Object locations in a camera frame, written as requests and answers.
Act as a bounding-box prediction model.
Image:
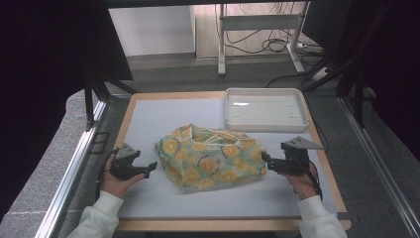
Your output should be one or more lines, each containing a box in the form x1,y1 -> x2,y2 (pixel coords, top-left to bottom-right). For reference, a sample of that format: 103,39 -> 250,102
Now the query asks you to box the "white wall panel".
108,5 -> 196,58

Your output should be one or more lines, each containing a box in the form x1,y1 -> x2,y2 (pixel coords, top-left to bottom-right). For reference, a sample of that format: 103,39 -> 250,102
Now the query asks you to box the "person's left hand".
100,154 -> 147,199

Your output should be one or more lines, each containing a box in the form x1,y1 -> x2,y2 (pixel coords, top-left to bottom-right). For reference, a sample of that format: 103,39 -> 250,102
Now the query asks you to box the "person's right hand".
285,163 -> 320,201

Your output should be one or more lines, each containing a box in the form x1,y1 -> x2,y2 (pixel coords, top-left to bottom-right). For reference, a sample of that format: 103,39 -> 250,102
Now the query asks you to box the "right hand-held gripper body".
278,136 -> 325,177

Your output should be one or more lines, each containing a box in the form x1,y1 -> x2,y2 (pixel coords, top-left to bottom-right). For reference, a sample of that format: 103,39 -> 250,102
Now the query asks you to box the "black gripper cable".
306,160 -> 324,201

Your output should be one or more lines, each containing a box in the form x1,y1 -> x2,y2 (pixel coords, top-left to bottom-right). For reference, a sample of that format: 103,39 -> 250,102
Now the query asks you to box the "white plastic tray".
224,87 -> 311,134

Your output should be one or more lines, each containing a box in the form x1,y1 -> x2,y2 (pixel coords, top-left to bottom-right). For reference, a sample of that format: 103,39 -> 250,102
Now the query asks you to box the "black floor cable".
264,64 -> 319,89

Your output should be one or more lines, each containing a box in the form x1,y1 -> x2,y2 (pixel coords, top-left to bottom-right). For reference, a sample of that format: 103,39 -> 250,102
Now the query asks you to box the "dark curtain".
302,0 -> 420,164
0,0 -> 134,223

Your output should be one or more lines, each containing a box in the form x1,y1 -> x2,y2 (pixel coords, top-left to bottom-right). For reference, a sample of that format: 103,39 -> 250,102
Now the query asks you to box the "tangle of black cables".
224,2 -> 325,57

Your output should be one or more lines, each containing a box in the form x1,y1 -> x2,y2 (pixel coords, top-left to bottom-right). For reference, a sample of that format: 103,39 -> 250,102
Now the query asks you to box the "white power strip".
311,66 -> 332,82

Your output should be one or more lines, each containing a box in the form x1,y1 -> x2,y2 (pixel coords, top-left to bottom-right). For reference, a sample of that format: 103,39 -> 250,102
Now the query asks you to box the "white desk frame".
216,2 -> 307,76

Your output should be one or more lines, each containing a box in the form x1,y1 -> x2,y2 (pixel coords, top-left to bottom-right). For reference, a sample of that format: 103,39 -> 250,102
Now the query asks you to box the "aluminium rail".
34,98 -> 111,238
339,94 -> 420,238

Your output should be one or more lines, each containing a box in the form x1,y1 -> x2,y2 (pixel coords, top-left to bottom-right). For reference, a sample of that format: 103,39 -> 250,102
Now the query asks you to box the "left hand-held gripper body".
109,142 -> 147,181

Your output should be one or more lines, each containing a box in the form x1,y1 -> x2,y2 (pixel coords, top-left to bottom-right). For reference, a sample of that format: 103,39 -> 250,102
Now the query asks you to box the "lemon print cloth bag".
154,123 -> 269,193

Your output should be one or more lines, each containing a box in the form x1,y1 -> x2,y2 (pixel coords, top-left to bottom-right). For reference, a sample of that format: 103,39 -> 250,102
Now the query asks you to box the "light grey table mat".
117,97 -> 339,220

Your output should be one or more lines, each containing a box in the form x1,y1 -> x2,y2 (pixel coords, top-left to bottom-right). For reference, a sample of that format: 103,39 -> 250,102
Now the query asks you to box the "black metal stand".
300,2 -> 395,129
83,67 -> 139,132

